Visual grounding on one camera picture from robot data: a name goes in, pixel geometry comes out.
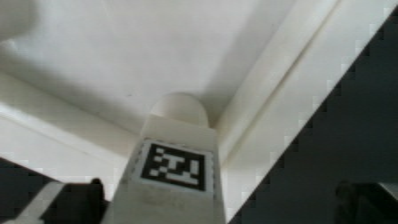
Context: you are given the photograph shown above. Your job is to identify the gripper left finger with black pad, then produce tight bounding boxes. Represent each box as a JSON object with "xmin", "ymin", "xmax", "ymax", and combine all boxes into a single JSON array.
[{"xmin": 0, "ymin": 178, "xmax": 113, "ymax": 224}]

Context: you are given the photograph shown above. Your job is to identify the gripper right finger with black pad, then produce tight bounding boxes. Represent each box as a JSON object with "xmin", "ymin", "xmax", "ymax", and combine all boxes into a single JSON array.
[{"xmin": 335, "ymin": 181, "xmax": 398, "ymax": 224}]

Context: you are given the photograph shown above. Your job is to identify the white table leg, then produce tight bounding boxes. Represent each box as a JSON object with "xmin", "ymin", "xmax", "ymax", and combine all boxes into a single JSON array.
[{"xmin": 102, "ymin": 93, "xmax": 226, "ymax": 224}]

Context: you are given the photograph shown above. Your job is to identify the white square tabletop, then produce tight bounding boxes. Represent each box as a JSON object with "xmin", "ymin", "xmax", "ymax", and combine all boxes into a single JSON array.
[{"xmin": 0, "ymin": 0, "xmax": 398, "ymax": 224}]

